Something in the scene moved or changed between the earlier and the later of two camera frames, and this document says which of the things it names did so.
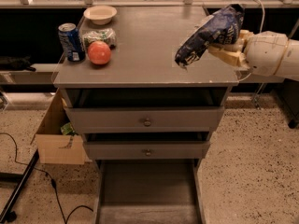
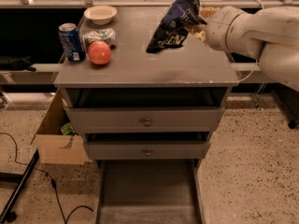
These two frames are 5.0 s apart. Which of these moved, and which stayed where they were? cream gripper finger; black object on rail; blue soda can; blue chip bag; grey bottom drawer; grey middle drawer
Moved: cream gripper finger; blue chip bag
Stayed: black object on rail; grey middle drawer; grey bottom drawer; blue soda can
